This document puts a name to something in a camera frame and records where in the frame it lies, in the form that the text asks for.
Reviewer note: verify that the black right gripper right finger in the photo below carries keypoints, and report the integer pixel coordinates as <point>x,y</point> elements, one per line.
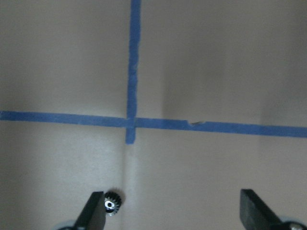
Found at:
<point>254,213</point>

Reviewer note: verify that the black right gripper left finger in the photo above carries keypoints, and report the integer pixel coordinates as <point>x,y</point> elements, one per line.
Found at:
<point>93,215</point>

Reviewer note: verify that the small black bearing gear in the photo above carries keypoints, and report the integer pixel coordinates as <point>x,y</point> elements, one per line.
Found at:
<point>112,203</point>

